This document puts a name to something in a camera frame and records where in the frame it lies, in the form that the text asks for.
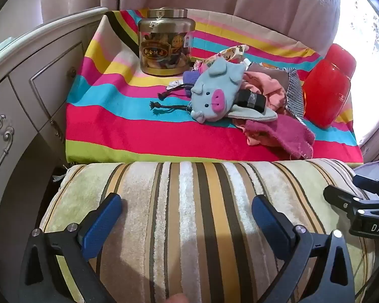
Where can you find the glass jar with gold lid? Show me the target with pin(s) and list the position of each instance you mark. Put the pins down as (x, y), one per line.
(164, 47)

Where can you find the white carved dresser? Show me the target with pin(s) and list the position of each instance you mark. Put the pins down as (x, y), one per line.
(34, 85)

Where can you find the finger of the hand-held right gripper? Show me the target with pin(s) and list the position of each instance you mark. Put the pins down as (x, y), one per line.
(371, 183)
(344, 197)

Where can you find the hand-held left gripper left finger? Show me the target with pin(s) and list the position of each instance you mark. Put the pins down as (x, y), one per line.
(102, 224)

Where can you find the red thermos bottle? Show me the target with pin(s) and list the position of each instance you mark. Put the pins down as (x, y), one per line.
(325, 94)

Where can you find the grey pig plush pouch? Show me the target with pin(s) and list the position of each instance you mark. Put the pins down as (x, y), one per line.
(208, 91)

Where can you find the white fabric scrap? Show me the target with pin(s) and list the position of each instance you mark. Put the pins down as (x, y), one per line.
(175, 85)

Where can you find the mauve cloth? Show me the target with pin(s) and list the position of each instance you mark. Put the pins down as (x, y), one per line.
(271, 73)

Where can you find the purple knit sock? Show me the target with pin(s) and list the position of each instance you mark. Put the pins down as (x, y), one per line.
(191, 80)

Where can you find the white lace sheer curtain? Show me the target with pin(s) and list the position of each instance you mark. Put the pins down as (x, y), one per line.
(366, 53)

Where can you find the brown striped towel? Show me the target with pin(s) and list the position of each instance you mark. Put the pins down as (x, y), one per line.
(189, 227)

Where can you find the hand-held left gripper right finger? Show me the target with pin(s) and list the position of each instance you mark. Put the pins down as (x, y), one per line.
(271, 224)

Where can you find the colourful striped cloth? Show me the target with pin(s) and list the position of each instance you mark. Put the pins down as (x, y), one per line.
(129, 123)

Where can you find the purple storage box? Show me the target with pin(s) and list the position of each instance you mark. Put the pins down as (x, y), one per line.
(374, 167)

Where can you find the salmon cloth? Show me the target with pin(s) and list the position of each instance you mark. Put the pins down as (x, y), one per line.
(254, 136)

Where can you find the black white checkered cloth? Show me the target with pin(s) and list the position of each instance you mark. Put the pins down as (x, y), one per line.
(293, 97)

